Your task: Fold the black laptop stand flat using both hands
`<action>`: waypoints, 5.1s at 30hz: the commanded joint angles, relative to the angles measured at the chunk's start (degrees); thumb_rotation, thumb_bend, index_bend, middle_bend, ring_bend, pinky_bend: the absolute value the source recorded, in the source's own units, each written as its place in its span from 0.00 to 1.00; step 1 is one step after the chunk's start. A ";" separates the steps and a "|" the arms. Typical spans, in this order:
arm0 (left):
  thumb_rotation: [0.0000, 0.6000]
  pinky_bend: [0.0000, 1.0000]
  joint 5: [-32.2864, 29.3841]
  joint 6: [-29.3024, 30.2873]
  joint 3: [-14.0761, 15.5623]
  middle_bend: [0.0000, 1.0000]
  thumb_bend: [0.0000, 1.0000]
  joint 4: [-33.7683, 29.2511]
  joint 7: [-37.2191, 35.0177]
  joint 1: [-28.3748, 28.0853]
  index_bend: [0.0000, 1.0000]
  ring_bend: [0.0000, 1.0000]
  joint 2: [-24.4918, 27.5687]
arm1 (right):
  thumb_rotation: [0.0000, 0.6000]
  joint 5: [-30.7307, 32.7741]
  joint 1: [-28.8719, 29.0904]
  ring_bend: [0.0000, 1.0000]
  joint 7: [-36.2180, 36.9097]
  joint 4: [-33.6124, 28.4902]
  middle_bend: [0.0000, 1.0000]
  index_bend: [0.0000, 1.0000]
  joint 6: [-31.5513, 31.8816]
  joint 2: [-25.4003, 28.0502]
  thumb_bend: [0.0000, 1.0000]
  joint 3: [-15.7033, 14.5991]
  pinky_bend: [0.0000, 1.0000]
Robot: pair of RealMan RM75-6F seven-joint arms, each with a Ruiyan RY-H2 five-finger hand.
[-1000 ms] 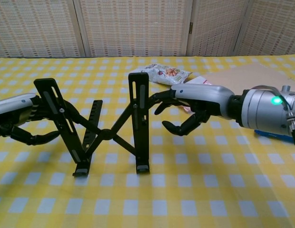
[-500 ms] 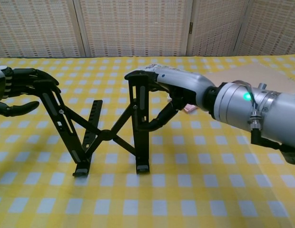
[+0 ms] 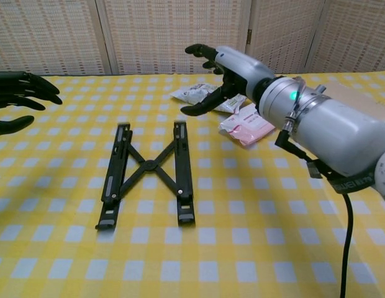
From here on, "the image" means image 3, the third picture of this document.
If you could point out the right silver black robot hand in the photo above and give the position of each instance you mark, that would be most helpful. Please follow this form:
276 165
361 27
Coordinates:
239 68

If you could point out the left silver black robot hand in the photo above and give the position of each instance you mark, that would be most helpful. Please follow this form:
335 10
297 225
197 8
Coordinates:
18 90

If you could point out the black folding stand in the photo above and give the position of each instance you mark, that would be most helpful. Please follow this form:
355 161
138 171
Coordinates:
149 165

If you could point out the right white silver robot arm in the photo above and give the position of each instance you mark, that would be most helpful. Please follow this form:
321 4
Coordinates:
335 133

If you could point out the yellow white checkered tablecloth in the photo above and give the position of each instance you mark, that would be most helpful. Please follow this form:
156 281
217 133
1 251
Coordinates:
242 248

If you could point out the metal screen hinge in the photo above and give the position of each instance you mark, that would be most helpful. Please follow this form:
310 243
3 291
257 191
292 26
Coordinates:
250 35

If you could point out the white nut snack bag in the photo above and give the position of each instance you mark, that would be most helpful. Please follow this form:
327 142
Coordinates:
192 93

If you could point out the pink wet wipes pack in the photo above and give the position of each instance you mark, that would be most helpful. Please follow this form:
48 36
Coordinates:
245 130

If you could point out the woven folding screen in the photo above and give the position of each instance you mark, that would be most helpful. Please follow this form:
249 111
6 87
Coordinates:
149 37

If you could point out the beige cover paper notebook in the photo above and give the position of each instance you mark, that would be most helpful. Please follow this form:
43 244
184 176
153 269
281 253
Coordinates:
366 99

